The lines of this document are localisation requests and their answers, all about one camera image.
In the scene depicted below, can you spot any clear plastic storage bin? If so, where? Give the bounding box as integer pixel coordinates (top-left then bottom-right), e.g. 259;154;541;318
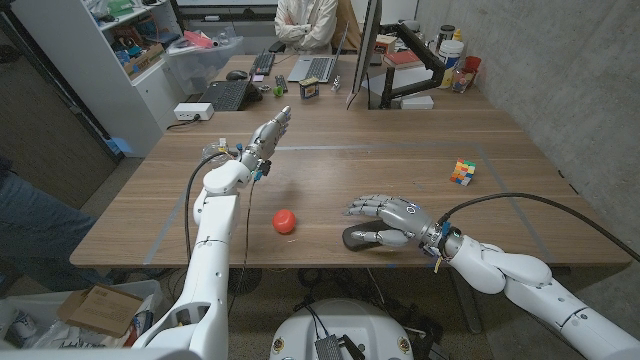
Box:
162;34;245;96

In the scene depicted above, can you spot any cardboard box with parts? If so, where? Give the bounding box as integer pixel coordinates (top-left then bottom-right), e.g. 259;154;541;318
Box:
122;43;166;76

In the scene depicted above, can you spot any seated person in white jacket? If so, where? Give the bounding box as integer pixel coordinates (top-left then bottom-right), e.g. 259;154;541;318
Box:
273;0;339;55

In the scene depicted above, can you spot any white plastic bin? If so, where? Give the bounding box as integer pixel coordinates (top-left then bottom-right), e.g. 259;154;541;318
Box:
0;279;166;351

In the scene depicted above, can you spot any pink flat package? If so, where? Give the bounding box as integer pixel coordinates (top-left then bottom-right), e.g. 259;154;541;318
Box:
182;29;215;50

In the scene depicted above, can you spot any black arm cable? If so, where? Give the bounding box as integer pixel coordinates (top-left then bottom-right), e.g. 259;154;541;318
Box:
183;152;226;265
437;191;640;264

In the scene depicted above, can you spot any small blue yellow box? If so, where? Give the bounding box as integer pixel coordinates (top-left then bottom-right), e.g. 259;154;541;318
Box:
298;76;321;100

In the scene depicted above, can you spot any black keyboard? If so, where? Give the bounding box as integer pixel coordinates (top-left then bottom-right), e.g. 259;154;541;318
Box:
248;51;277;77

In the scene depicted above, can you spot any black laptop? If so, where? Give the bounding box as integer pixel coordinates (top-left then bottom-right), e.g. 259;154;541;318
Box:
197;79;264;112

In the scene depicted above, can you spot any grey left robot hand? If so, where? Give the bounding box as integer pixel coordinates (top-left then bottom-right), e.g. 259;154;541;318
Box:
238;104;292;174

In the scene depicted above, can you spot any silver laptop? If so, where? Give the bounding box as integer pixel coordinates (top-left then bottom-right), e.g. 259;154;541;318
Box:
286;22;350;84

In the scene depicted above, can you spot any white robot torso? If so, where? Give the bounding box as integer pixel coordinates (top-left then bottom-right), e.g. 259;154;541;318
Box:
269;298;415;360

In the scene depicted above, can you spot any person in blue jeans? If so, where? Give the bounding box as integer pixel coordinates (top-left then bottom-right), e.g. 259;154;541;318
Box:
0;154;99;296

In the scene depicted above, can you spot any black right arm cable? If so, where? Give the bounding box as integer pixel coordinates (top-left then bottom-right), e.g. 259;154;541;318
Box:
437;191;640;264

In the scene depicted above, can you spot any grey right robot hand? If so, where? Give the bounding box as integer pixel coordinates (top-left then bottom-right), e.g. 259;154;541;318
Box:
342;193;446;250

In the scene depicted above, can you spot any grey finned module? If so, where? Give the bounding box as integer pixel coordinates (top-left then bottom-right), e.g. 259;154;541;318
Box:
313;334;346;360

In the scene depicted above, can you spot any brown cardboard box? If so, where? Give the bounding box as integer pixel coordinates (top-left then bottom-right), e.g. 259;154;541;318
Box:
57;283;145;339

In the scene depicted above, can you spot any white shelf cabinet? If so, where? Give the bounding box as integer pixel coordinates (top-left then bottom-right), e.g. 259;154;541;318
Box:
9;0;186;159

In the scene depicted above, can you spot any flat computer monitor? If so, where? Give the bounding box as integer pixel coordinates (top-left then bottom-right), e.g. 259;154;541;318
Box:
345;0;384;105

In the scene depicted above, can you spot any black round fan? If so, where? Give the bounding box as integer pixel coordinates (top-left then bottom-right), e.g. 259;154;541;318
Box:
227;267;264;296

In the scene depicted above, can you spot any flat white box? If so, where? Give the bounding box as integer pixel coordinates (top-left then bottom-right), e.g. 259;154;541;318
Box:
399;94;435;111

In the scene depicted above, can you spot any printed cardboard box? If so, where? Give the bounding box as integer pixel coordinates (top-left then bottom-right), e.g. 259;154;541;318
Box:
373;33;398;55

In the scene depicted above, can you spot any black glasses case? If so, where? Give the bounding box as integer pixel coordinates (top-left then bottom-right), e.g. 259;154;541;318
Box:
341;218;401;253

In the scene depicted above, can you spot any black power cord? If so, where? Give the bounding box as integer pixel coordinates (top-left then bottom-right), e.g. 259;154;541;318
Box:
165;115;201;132

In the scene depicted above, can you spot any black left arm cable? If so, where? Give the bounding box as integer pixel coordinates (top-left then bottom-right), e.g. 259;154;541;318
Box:
183;152;226;265

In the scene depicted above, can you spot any dark lidded jar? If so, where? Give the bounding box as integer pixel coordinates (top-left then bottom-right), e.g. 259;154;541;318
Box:
436;24;457;51

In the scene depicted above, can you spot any red toy apple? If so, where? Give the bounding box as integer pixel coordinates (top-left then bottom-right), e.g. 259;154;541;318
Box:
271;209;297;235

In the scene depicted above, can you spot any glass jar with items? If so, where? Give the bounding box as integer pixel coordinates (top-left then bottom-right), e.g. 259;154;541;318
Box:
451;67;476;95

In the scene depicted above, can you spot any colourful puzzle cube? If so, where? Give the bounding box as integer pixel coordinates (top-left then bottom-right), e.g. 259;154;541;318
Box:
448;158;477;187

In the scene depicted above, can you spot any white plastic tub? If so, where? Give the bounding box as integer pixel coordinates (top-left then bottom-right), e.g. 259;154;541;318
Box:
437;39;466;71

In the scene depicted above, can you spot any white power box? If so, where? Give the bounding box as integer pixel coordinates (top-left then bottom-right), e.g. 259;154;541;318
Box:
172;102;215;122

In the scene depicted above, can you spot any red book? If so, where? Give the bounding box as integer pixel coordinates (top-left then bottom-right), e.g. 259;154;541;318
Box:
382;49;425;70

